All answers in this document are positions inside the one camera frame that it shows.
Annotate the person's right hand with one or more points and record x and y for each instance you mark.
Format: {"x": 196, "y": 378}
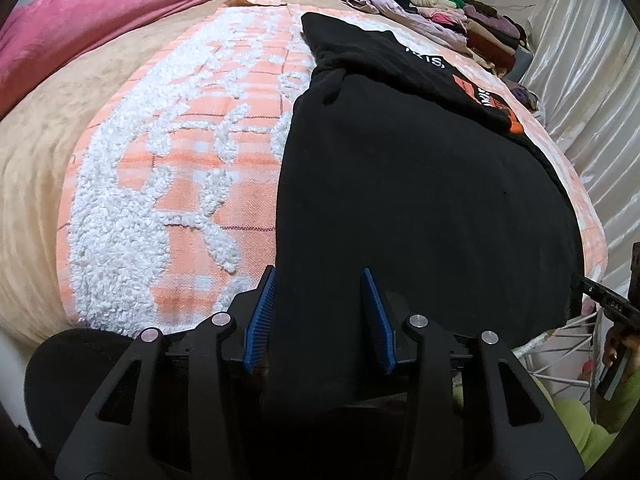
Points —
{"x": 622, "y": 342}

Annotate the black sweater with orange cuffs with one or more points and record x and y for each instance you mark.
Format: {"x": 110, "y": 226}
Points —
{"x": 400, "y": 185}

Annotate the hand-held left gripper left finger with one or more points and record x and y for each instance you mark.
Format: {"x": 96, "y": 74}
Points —
{"x": 260, "y": 320}

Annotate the purple crumpled clothes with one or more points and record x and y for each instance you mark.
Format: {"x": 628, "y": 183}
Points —
{"x": 522, "y": 97}

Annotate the orange white plaid blanket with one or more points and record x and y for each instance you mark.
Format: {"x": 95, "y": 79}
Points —
{"x": 175, "y": 185}

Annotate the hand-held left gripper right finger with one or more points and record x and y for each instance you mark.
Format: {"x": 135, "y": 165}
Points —
{"x": 377, "y": 320}

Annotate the pink velvet blanket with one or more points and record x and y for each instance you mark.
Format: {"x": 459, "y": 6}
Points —
{"x": 100, "y": 20}

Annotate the person's yellow-green garment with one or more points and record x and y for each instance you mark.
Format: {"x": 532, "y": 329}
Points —
{"x": 570, "y": 425}

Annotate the pile of folded clothes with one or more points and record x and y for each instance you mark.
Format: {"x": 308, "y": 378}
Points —
{"x": 490, "y": 35}

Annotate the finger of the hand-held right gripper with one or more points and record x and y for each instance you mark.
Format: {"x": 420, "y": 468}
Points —
{"x": 582, "y": 285}

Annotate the white satin curtain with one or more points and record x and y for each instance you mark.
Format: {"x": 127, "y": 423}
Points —
{"x": 590, "y": 110}

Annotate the person's right forearm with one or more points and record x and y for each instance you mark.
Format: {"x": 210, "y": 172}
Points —
{"x": 620, "y": 405}

